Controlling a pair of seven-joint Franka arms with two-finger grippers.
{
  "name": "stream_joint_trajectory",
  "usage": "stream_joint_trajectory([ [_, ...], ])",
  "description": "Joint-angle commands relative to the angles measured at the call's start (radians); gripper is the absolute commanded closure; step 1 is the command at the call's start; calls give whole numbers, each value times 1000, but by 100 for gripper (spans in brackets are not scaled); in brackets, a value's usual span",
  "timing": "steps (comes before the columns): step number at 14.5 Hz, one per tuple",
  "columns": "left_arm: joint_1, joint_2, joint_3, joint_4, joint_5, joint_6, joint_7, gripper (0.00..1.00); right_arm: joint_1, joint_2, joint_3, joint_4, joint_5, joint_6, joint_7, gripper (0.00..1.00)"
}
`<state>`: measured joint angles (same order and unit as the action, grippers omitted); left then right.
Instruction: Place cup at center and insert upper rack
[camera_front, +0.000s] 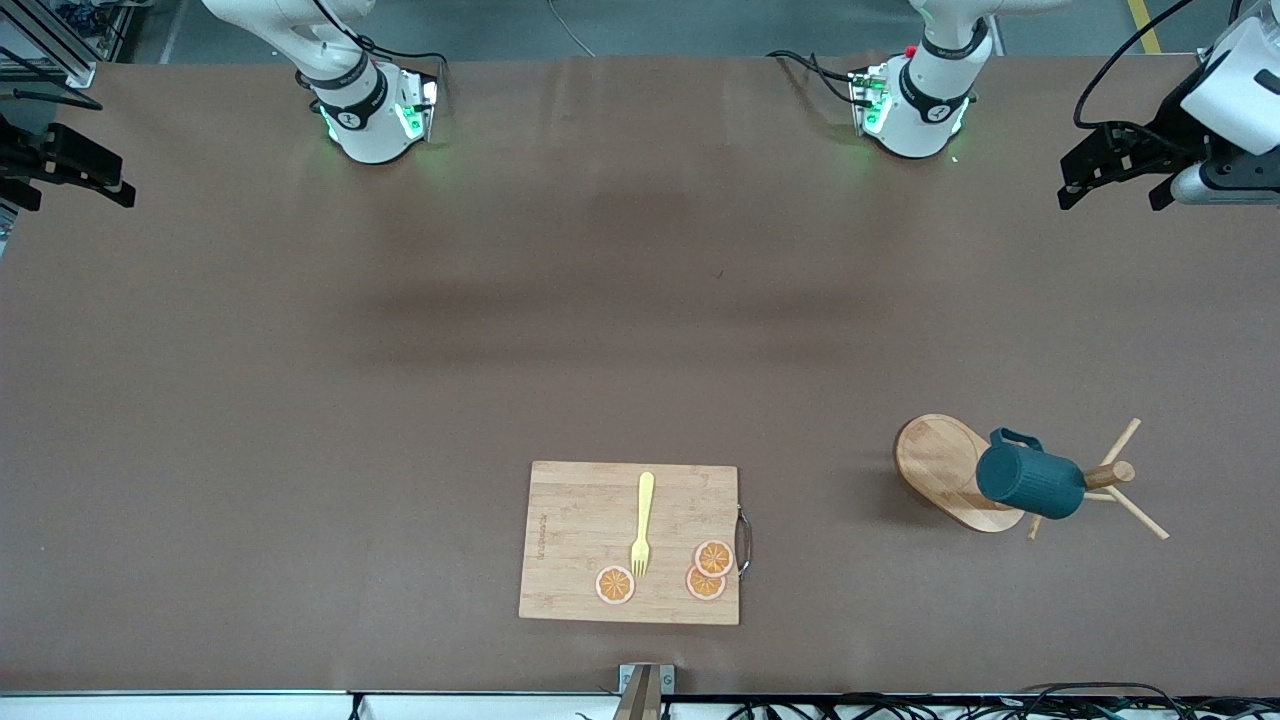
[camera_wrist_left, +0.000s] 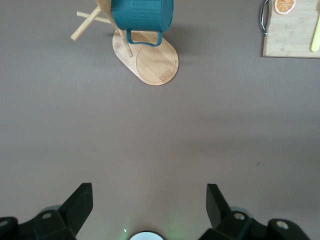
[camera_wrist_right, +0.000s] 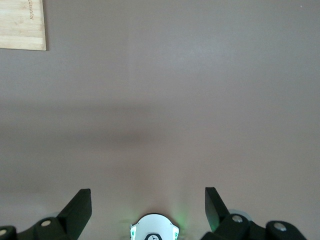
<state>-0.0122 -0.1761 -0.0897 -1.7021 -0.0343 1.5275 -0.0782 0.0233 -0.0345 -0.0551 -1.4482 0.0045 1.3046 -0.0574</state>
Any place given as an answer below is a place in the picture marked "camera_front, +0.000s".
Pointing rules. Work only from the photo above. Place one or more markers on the yellow plastic fork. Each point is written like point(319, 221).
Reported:
point(644, 510)

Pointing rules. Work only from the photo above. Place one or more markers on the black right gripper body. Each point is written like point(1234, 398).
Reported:
point(22, 158)

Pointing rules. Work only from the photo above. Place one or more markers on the wooden mug tree rack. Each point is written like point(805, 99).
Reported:
point(935, 465)

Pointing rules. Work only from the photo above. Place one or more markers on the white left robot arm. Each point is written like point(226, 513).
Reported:
point(920, 120)

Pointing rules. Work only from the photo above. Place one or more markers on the orange slice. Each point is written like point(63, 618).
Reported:
point(702, 587)
point(615, 585)
point(714, 557)

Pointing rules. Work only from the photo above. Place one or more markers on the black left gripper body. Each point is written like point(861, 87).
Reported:
point(1162, 144)

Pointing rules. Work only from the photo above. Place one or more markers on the bamboo cutting board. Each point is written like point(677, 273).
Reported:
point(590, 545)

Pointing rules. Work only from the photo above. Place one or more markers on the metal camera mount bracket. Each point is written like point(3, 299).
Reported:
point(645, 690)

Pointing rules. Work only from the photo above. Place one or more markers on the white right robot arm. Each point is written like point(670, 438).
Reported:
point(370, 130)

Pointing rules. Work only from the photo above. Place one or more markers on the dark teal ribbed cup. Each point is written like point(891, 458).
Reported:
point(1030, 482)

